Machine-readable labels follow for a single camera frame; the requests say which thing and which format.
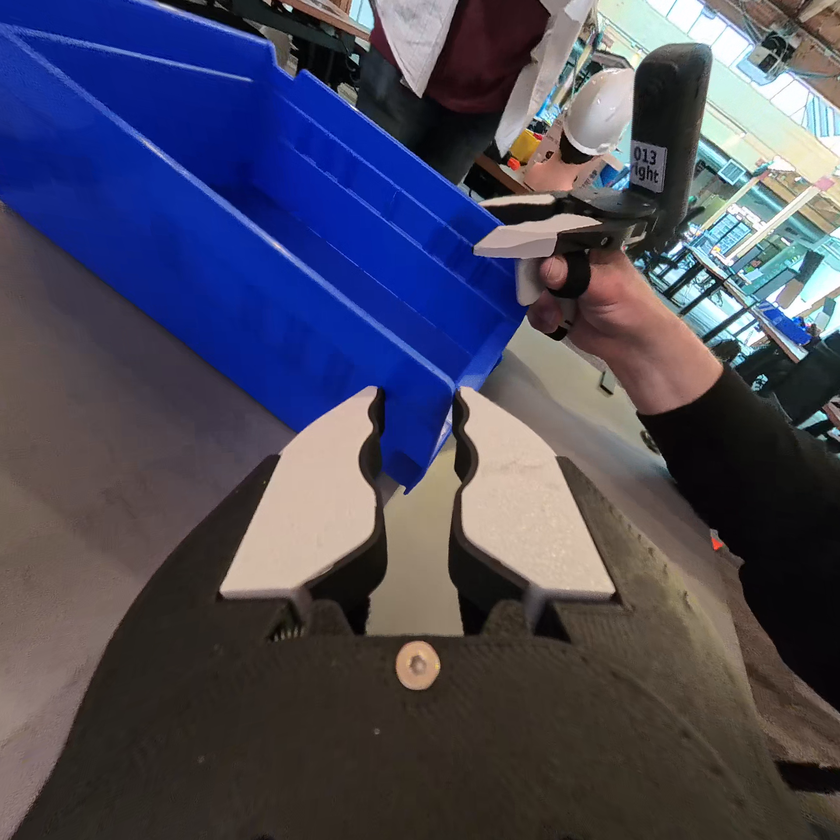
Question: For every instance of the person's right forearm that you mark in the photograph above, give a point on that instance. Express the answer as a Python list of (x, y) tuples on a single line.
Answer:
[(754, 492)]

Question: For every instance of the yellow container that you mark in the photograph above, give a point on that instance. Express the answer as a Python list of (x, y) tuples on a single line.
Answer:
[(525, 145)]

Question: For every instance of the mannequin head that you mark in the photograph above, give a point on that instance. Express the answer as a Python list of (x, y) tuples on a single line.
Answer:
[(558, 167)]

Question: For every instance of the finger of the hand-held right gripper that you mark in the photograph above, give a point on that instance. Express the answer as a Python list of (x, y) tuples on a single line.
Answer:
[(518, 241), (525, 205)]

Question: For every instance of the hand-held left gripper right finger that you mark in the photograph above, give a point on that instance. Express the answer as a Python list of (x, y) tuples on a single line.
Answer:
[(531, 518)]

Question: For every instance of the person's right hand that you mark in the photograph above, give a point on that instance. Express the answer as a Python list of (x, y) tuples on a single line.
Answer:
[(630, 328)]

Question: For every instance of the white hard hat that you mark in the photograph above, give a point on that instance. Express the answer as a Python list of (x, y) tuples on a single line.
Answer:
[(600, 108)]

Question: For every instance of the blue plastic bin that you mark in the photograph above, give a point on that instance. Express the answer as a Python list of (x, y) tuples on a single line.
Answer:
[(197, 197)]

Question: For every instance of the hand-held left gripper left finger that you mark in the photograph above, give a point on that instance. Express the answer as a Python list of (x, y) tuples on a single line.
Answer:
[(308, 512)]

